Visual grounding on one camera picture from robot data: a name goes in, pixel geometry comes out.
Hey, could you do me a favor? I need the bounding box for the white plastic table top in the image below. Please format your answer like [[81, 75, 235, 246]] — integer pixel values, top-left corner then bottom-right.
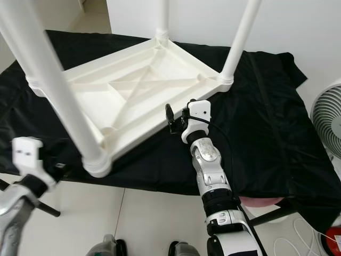
[[32, 38, 235, 178]]

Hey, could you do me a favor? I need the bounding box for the white plastic table leg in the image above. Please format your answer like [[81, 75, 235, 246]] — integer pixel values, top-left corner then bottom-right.
[[155, 0, 170, 42], [0, 0, 112, 178], [0, 27, 42, 90], [218, 0, 264, 86]]

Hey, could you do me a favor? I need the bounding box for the black metal table leg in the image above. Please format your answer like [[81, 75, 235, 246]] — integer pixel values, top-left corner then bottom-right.
[[248, 205, 297, 226], [40, 203, 61, 218]]

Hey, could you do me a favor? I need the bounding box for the grey left robot foot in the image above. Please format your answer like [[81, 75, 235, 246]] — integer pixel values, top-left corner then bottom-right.
[[88, 235, 126, 256]]

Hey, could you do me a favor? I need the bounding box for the grey robot foot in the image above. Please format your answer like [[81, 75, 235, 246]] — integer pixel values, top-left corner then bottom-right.
[[168, 241, 203, 256], [88, 235, 126, 256]]

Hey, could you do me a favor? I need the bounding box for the black tablecloth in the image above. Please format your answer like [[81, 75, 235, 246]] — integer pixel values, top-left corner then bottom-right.
[[0, 30, 341, 233]]

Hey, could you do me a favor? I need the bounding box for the pink cloth bundle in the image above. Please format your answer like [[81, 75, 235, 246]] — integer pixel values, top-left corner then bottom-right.
[[240, 196, 288, 209]]

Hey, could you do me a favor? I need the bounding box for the grey right robot foot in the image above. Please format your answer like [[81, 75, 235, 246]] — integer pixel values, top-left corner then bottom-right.
[[168, 241, 203, 256]]

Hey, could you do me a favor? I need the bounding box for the white round fan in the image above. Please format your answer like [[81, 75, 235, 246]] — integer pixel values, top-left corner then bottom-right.
[[312, 80, 341, 161]]

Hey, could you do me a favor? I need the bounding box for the red object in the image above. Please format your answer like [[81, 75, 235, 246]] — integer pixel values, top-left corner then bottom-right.
[[325, 225, 341, 249]]

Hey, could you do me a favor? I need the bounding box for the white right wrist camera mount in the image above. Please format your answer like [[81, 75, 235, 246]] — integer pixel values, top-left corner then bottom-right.
[[181, 100, 212, 143]]

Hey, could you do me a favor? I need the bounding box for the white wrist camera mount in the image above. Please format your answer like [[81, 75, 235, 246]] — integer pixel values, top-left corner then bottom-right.
[[181, 100, 212, 143], [13, 137, 58, 187]]

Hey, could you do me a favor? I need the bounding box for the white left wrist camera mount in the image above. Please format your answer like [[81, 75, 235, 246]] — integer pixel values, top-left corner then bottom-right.
[[13, 137, 58, 187]]

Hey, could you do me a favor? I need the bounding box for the white floor cable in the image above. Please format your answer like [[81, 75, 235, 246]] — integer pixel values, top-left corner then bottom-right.
[[272, 216, 341, 254]]

